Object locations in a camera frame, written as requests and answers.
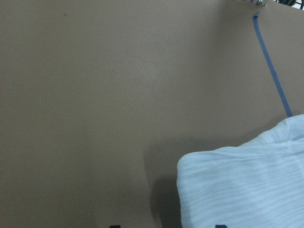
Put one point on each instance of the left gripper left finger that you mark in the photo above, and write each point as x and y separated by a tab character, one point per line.
115	226

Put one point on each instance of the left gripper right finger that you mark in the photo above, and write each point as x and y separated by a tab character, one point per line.
220	226

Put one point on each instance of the light blue striped shirt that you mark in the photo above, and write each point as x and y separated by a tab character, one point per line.
259	184

